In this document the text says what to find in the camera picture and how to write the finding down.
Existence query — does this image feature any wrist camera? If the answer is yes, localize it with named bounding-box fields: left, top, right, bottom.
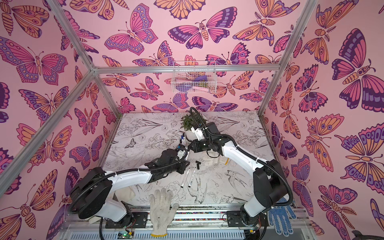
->
left=191, top=127, right=206, bottom=141
left=176, top=144, right=188, bottom=161

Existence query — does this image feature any white glove front edge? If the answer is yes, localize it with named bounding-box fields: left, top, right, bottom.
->
left=149, top=188, right=179, bottom=238

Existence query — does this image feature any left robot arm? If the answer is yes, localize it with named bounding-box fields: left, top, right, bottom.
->
left=68, top=146, right=190, bottom=222

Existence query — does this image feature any white potted green plant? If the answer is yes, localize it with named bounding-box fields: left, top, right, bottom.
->
left=181, top=111, right=200, bottom=142

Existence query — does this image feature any white glove on table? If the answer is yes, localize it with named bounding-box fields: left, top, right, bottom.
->
left=203, top=156, right=229, bottom=166

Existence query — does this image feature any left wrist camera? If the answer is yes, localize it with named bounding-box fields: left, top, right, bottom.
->
left=176, top=144, right=188, bottom=161

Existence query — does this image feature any blue dotted glove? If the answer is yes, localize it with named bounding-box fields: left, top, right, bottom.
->
left=267, top=205, right=297, bottom=237

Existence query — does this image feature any white wire wall basket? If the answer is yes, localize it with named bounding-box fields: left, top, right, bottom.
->
left=170, top=61, right=218, bottom=94

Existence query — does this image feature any small circuit board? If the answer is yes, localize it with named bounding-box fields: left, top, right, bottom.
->
left=118, top=231, right=134, bottom=240

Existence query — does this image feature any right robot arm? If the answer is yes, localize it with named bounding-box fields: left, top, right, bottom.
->
left=188, top=137, right=294, bottom=226

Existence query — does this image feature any white marker cluster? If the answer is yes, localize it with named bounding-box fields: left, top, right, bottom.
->
left=181, top=169, right=190, bottom=188
left=188, top=168, right=197, bottom=188

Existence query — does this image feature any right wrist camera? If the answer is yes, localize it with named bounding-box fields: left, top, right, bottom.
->
left=191, top=127, right=206, bottom=141

